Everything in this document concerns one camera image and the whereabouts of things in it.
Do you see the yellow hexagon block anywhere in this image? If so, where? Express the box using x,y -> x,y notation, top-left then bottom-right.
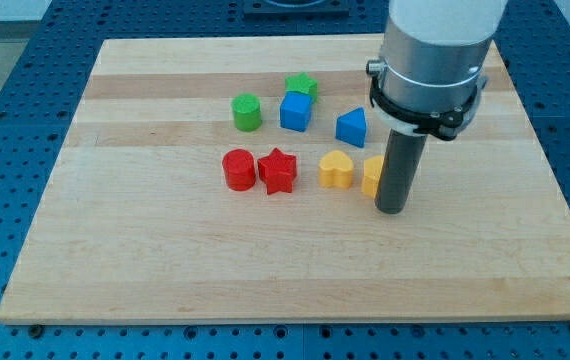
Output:
361,155 -> 384,198

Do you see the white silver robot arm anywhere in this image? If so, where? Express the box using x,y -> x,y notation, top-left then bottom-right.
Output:
366,0 -> 506,141

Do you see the blue triangle block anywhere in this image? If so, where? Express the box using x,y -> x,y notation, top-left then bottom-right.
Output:
335,107 -> 367,148

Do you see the yellow heart block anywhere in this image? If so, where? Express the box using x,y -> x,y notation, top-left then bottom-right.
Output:
318,150 -> 354,189

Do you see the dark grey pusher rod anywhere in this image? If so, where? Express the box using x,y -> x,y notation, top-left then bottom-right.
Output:
375,130 -> 427,214

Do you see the light wooden board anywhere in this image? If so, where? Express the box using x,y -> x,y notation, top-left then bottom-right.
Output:
0,34 -> 570,325

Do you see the red star block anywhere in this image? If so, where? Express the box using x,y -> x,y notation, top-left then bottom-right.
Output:
257,148 -> 297,195

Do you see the red cylinder block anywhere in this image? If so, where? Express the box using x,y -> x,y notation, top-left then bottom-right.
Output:
222,149 -> 256,191

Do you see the green cylinder block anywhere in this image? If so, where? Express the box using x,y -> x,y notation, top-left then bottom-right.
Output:
231,93 -> 262,132

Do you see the green star block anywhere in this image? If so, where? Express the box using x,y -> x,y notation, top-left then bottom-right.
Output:
285,72 -> 318,103

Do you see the blue cube block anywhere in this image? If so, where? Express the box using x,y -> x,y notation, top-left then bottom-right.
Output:
279,92 -> 313,132

